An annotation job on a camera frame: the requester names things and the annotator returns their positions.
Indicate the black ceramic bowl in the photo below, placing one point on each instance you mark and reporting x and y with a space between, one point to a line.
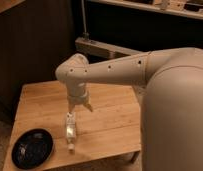
32 149

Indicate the clear plastic bottle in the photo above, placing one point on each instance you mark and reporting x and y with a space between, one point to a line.
70 131

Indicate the wooden table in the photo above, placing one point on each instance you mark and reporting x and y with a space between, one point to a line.
111 128

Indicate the wooden shelf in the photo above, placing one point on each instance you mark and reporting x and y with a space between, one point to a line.
162 8

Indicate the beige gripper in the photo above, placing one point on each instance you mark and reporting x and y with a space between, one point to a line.
77 94

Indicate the metal vertical pole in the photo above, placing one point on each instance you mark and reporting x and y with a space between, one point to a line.
85 31

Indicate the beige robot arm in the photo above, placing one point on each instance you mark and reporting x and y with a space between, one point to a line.
172 104

